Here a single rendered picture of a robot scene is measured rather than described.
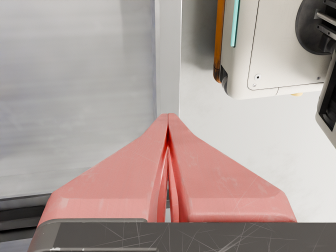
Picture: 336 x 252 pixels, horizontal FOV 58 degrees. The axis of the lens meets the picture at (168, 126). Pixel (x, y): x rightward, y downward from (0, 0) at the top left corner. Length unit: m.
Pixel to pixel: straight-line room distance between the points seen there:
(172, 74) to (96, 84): 0.08
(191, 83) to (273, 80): 0.39
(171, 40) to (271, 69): 0.83
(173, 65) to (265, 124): 1.35
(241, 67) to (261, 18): 0.17
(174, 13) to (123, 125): 0.14
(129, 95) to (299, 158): 1.66
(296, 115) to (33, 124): 1.48
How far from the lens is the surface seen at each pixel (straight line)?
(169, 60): 0.33
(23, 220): 0.46
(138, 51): 0.32
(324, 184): 2.23
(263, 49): 1.08
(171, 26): 0.31
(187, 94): 1.40
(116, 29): 0.31
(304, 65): 1.19
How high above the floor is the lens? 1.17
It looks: 53 degrees down
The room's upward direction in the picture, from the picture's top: 165 degrees clockwise
